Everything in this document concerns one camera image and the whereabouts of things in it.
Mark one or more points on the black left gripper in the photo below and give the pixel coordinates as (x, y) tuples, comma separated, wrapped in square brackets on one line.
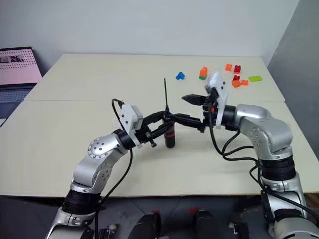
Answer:
[(143, 133)]

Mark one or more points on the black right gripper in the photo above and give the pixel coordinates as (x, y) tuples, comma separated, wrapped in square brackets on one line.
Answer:
[(211, 114)]

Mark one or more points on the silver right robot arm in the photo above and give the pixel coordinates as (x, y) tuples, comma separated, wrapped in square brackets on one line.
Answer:
[(271, 134)]

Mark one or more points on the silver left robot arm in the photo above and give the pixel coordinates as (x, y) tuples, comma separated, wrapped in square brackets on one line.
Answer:
[(99, 159)]

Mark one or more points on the small green toy block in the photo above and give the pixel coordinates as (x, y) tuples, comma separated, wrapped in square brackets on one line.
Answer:
[(202, 77)]

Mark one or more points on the blue toy block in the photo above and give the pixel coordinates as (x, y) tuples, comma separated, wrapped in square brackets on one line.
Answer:
[(180, 76)]

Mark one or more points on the tall orange toy block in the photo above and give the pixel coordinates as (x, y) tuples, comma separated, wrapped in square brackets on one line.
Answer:
[(204, 71)]

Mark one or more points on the wide orange toy block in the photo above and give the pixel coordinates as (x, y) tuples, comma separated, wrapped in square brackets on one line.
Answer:
[(239, 83)]

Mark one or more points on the red toy block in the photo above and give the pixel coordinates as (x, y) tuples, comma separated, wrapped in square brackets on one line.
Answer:
[(237, 69), (236, 78)]

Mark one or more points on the small orange toy block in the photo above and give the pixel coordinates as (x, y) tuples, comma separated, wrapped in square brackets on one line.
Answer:
[(228, 67)]

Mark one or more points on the flat lime green block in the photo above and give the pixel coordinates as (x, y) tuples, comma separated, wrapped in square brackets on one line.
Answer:
[(255, 78)]

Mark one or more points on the open laptop pink screen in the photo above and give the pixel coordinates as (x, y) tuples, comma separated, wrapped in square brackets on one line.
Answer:
[(17, 72)]

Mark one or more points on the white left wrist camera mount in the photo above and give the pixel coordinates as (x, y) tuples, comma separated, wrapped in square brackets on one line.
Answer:
[(128, 117)]

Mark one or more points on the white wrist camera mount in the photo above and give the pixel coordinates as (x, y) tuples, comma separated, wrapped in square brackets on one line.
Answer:
[(128, 117), (217, 83)]

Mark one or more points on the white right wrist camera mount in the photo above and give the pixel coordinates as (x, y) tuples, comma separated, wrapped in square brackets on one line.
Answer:
[(217, 83)]

